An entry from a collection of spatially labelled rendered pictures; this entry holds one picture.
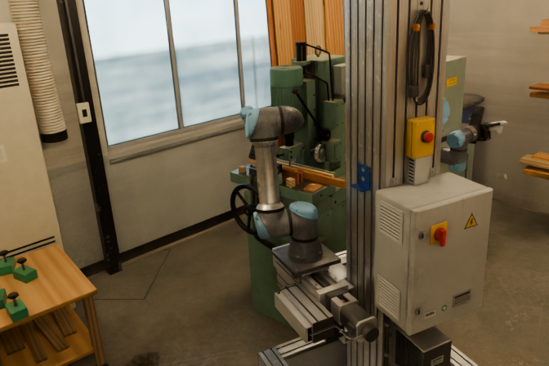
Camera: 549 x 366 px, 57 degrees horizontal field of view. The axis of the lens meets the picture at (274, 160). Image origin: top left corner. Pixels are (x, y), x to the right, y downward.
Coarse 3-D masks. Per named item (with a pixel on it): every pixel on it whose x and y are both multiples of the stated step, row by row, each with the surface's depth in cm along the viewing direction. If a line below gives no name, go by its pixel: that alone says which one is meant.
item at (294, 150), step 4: (296, 144) 282; (300, 144) 282; (280, 148) 278; (284, 148) 276; (288, 148) 276; (292, 148) 277; (296, 148) 279; (300, 148) 282; (280, 152) 279; (284, 152) 277; (288, 152) 275; (292, 152) 278; (296, 152) 280; (300, 152) 283; (280, 156) 280; (284, 156) 278; (288, 156) 276; (292, 156) 278; (296, 156) 281; (288, 160) 276
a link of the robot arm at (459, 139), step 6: (456, 132) 226; (462, 132) 226; (468, 132) 228; (450, 138) 227; (456, 138) 225; (462, 138) 225; (468, 138) 227; (450, 144) 228; (456, 144) 225; (462, 144) 226
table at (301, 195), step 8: (248, 168) 298; (232, 176) 294; (240, 176) 289; (280, 184) 272; (296, 184) 271; (304, 184) 270; (320, 184) 269; (248, 192) 274; (280, 192) 271; (288, 192) 267; (296, 192) 263; (304, 192) 260; (312, 192) 259; (320, 192) 262; (328, 192) 268; (304, 200) 261; (312, 200) 258; (320, 200) 263
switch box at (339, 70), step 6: (336, 66) 277; (342, 66) 276; (336, 72) 278; (342, 72) 276; (336, 78) 279; (342, 78) 278; (336, 84) 280; (342, 84) 279; (336, 90) 282; (342, 90) 280
